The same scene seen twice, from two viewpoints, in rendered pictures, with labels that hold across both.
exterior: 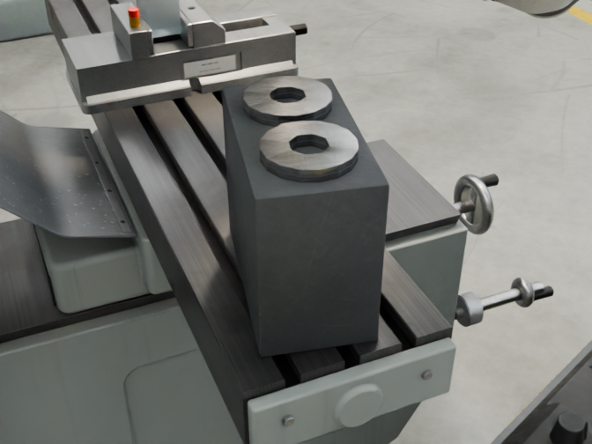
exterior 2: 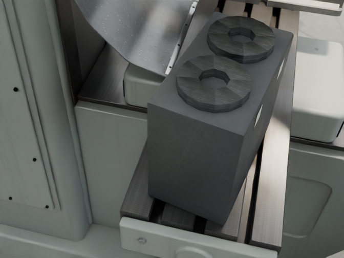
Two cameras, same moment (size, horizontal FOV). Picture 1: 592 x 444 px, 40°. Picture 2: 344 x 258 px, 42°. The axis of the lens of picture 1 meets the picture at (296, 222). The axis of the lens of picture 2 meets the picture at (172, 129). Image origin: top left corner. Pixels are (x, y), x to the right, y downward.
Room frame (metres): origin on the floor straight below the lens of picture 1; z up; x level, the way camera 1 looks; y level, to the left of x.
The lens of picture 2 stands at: (0.27, -0.20, 1.50)
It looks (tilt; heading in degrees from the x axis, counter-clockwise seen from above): 47 degrees down; 34
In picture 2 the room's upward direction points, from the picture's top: 3 degrees clockwise
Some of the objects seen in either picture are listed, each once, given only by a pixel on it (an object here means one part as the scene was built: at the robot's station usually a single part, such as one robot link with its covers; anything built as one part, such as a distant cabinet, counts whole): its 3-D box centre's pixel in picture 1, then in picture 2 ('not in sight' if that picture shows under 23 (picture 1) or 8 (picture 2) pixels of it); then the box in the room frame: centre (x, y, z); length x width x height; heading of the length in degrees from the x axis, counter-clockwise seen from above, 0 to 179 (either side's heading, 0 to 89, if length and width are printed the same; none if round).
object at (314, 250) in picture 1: (298, 204); (219, 112); (0.69, 0.00, 1.06); 0.22 x 0.12 x 0.20; 12
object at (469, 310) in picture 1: (504, 298); not in sight; (1.15, -0.39, 0.54); 0.22 x 0.06 x 0.06; 113
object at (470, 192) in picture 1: (456, 208); not in sight; (1.26, -0.30, 0.66); 0.16 x 0.12 x 0.12; 113
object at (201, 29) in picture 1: (194, 19); not in sight; (1.22, 0.16, 1.05); 0.12 x 0.06 x 0.04; 23
